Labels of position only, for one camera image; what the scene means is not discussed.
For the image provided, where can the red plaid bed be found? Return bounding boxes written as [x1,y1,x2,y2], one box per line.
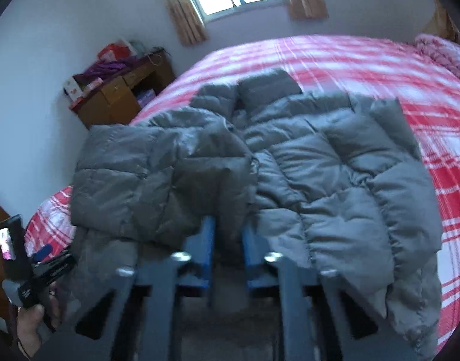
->
[23,34,460,354]

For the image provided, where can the wooden desk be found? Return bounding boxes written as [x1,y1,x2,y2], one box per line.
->
[65,47,177,130]

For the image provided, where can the blue box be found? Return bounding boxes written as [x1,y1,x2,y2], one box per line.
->
[136,89,156,108]

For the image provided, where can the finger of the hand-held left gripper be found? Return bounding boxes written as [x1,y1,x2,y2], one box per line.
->
[30,244,77,283]

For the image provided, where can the white box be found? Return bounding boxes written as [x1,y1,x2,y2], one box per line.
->
[64,76,84,102]

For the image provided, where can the grey puffer jacket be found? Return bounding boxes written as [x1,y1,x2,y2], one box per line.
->
[66,68,443,359]

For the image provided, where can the pink blanket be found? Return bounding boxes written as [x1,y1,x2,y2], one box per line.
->
[414,34,460,83]

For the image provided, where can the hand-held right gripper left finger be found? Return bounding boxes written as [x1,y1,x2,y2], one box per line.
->
[35,216,217,361]

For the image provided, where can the red boxes on desk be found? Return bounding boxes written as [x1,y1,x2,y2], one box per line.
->
[98,39,135,63]

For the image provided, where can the purple cloth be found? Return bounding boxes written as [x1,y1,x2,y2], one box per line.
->
[81,56,138,83]

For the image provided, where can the yellow cloth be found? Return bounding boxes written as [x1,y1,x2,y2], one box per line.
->
[422,0,460,44]

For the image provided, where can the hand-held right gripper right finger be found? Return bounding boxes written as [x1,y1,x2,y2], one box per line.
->
[241,229,422,361]

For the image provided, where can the person's left hand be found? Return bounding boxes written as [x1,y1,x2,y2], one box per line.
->
[18,296,61,359]

